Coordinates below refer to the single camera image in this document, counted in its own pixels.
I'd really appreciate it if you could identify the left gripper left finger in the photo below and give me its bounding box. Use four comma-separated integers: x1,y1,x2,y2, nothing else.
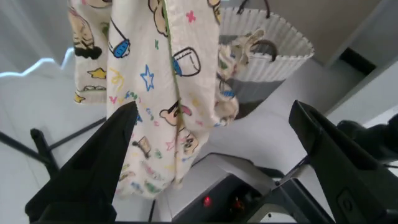
24,100,139,222

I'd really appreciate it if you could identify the white curtain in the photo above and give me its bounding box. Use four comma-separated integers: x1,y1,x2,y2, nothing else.
0,0,73,74

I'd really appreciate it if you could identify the cream printed shirt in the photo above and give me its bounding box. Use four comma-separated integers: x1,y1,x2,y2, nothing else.
67,0,240,199

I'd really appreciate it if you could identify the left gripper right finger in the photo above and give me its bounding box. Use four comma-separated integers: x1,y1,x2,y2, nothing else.
288,99,398,222

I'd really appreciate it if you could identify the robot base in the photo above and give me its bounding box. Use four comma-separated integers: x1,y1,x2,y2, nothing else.
152,152,338,224

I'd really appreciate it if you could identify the black clothes rack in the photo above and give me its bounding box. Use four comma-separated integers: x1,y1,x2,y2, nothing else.
0,116,108,179

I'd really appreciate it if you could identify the white laundry basket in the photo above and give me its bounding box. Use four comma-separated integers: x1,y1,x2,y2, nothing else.
217,0,315,121

